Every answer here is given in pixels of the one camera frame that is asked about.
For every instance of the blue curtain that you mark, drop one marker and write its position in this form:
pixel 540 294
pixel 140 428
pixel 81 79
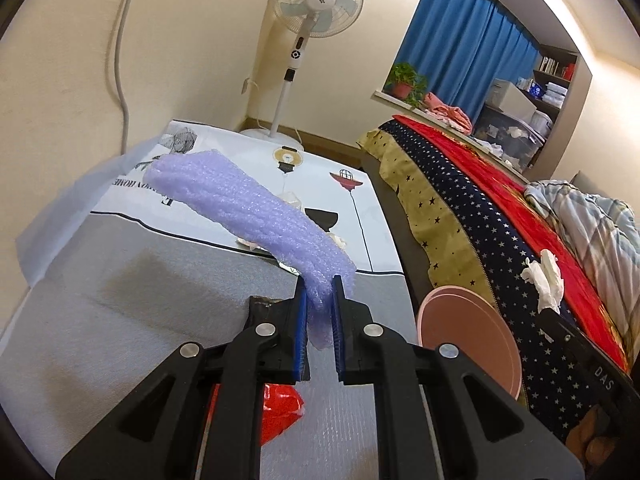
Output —
pixel 465 45

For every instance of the printed white and grey tablecloth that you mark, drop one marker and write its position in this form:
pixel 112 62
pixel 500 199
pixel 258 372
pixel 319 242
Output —
pixel 225 150

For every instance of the white tissue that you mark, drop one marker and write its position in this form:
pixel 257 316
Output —
pixel 545 275

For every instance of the yellow star bed skirt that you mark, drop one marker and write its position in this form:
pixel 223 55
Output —
pixel 425 200

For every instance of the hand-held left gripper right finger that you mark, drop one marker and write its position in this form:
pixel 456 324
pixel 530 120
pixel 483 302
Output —
pixel 339 340

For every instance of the grey bed frame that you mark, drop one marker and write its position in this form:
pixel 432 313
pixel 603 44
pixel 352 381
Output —
pixel 405 260

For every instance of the white box appliance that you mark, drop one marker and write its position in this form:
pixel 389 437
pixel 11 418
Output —
pixel 510 97

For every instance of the pink cloth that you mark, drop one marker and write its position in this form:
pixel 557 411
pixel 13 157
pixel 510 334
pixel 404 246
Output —
pixel 445 110

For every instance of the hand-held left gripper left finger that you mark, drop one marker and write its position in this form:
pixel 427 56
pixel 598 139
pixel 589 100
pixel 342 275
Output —
pixel 301 330

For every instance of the clear storage box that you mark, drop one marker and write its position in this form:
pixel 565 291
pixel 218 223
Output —
pixel 505 135

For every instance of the grey headboard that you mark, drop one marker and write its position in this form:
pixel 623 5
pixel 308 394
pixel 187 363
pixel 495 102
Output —
pixel 580 180

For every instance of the red plastic packet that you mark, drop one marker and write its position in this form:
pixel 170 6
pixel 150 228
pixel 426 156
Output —
pixel 280 410

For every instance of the white jar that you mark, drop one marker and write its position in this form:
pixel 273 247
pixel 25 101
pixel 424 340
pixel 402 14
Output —
pixel 541 121

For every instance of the red blanket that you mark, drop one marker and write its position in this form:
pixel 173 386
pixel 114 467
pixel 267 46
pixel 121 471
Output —
pixel 500 185

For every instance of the white wall socket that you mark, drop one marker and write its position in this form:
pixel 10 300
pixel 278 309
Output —
pixel 245 86

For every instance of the wall shelf unit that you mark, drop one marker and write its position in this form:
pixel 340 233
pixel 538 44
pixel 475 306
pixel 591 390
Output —
pixel 552 67

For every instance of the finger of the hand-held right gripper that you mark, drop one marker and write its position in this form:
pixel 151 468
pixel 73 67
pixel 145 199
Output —
pixel 552 327

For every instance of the purple foam sheet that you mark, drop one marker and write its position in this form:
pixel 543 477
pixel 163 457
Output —
pixel 260 210

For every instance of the potted green plant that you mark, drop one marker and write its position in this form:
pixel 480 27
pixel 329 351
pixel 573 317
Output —
pixel 402 91

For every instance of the person's right hand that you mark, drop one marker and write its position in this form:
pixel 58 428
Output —
pixel 595 437

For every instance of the navy star blanket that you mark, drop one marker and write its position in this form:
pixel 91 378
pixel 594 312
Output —
pixel 480 220

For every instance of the plaid duvet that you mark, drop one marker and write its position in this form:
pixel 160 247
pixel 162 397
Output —
pixel 600 230

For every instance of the pink plastic bin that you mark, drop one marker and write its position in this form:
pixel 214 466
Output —
pixel 460 330

